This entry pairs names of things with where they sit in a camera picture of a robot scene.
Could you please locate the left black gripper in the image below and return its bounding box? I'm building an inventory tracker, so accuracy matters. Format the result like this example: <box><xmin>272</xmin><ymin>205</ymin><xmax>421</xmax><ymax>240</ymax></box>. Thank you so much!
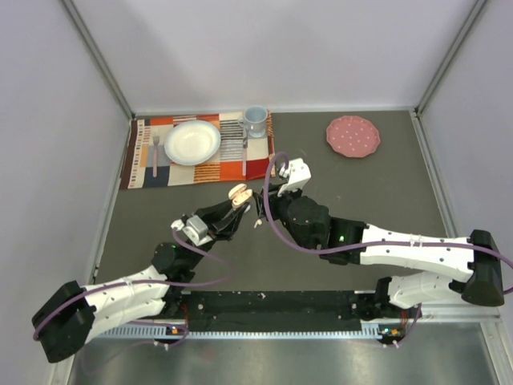
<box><xmin>184</xmin><ymin>195</ymin><xmax>248</xmax><ymax>270</ymax></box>

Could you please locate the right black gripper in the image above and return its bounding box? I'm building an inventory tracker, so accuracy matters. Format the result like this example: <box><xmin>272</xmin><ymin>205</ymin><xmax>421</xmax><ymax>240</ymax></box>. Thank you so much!
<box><xmin>252</xmin><ymin>181</ymin><xmax>313</xmax><ymax>253</ymax></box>

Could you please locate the beige earbud case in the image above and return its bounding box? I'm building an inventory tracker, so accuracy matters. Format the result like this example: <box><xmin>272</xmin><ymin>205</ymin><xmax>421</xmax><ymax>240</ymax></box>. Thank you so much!
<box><xmin>228</xmin><ymin>184</ymin><xmax>253</xmax><ymax>209</ymax></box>

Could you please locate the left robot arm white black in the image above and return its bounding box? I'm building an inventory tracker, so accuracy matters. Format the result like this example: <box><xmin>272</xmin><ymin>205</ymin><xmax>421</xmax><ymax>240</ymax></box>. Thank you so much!
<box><xmin>31</xmin><ymin>201</ymin><xmax>251</xmax><ymax>363</ymax></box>

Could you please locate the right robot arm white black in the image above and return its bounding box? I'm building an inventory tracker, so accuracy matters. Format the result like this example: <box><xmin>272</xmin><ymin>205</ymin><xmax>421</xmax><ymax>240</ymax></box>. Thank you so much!
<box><xmin>253</xmin><ymin>185</ymin><xmax>505</xmax><ymax>318</ymax></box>

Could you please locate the patterned orange placemat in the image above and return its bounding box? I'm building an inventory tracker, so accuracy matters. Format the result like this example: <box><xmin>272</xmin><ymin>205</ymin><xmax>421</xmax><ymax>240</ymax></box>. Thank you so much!
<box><xmin>119</xmin><ymin>111</ymin><xmax>275</xmax><ymax>190</ymax></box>

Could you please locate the white bowl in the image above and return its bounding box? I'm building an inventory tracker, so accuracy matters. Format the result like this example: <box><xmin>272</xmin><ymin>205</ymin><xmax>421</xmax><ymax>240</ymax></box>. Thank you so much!
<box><xmin>164</xmin><ymin>120</ymin><xmax>221</xmax><ymax>166</ymax></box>

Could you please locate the light blue mug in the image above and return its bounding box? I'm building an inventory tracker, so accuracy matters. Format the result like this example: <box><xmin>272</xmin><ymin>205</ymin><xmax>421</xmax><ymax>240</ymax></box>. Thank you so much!
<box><xmin>238</xmin><ymin>106</ymin><xmax>269</xmax><ymax>138</ymax></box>

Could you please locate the pink dotted plate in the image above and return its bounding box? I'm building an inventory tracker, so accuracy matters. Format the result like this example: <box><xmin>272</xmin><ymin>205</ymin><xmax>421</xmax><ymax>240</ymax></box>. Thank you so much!
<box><xmin>326</xmin><ymin>115</ymin><xmax>381</xmax><ymax>158</ymax></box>

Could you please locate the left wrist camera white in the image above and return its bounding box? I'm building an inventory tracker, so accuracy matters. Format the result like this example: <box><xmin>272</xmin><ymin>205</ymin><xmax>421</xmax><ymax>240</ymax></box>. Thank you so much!
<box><xmin>171</xmin><ymin>215</ymin><xmax>212</xmax><ymax>246</ymax></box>

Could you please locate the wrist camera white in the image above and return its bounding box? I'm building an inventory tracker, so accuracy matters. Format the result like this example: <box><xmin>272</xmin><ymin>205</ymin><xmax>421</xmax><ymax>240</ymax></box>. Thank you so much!
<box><xmin>277</xmin><ymin>158</ymin><xmax>311</xmax><ymax>197</ymax></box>
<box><xmin>171</xmin><ymin>215</ymin><xmax>212</xmax><ymax>246</ymax></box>

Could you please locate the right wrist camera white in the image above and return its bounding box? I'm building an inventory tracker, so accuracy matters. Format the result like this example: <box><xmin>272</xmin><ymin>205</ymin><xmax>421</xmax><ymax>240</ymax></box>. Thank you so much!
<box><xmin>277</xmin><ymin>158</ymin><xmax>311</xmax><ymax>197</ymax></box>

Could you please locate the pink handled knife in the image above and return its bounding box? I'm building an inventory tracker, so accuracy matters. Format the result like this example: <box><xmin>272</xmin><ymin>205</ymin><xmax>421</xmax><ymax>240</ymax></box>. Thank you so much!
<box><xmin>242</xmin><ymin>132</ymin><xmax>248</xmax><ymax>177</ymax></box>

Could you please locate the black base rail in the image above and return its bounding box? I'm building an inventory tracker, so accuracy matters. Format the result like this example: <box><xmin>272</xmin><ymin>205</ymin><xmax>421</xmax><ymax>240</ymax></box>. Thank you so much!
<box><xmin>181</xmin><ymin>291</ymin><xmax>382</xmax><ymax>332</ymax></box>

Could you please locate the pink handled fork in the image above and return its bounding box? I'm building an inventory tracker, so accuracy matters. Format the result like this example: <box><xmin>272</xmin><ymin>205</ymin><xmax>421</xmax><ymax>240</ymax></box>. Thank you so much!
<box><xmin>152</xmin><ymin>133</ymin><xmax>160</xmax><ymax>178</ymax></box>

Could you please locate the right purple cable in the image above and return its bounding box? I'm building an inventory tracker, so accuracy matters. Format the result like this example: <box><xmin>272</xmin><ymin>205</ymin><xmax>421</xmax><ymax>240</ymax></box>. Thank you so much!
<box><xmin>265</xmin><ymin>151</ymin><xmax>513</xmax><ymax>348</ymax></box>

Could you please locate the purple cable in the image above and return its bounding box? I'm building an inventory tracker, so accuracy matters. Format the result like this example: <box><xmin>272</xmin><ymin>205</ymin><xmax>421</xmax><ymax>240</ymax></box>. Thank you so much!
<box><xmin>32</xmin><ymin>226</ymin><xmax>237</xmax><ymax>342</ymax></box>
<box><xmin>265</xmin><ymin>151</ymin><xmax>513</xmax><ymax>348</ymax></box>

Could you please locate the grey cable duct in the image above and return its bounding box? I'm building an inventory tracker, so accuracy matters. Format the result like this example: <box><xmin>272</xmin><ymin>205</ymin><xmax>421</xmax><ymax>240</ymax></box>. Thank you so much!
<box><xmin>99</xmin><ymin>322</ymin><xmax>399</xmax><ymax>342</ymax></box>

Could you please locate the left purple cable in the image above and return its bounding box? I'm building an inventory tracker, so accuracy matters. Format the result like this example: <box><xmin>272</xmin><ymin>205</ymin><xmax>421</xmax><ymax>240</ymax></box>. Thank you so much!
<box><xmin>32</xmin><ymin>226</ymin><xmax>237</xmax><ymax>342</ymax></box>

